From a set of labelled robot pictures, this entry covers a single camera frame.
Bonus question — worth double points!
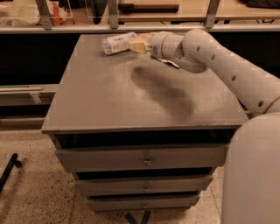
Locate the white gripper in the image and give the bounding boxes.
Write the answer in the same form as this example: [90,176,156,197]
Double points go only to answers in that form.
[129,31,173,59]

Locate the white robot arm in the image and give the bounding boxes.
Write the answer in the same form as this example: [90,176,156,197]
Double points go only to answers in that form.
[129,29,280,224]

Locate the clear plastic water bottle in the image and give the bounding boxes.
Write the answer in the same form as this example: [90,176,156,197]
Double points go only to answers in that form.
[101,32,137,55]

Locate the green chip bag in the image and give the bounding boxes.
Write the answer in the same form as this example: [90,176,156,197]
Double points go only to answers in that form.
[151,56,180,69]

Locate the dark wooden block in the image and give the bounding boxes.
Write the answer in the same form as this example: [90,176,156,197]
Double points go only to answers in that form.
[118,3,179,13]

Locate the grey drawer cabinet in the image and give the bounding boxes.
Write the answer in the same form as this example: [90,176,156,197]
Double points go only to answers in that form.
[42,35,247,201]

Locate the top grey drawer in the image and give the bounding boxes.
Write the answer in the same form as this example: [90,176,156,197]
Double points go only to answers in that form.
[55,143,227,172]

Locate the grey drawer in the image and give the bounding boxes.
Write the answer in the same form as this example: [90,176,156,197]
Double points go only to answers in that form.
[55,143,227,172]
[75,175,213,196]
[87,194,200,211]

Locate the plastic bag on shelf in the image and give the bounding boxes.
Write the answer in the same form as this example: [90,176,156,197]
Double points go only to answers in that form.
[12,0,68,26]

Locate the middle grey drawer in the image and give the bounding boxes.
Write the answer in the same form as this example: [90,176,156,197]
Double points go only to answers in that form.
[75,175,213,196]

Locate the bottom grey drawer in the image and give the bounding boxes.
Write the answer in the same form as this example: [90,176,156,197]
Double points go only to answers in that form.
[87,194,200,211]

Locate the black pole on floor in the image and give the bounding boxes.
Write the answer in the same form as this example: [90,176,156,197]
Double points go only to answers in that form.
[0,153,22,192]

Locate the metal shelf rail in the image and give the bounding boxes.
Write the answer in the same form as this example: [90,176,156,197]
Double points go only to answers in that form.
[0,0,280,33]

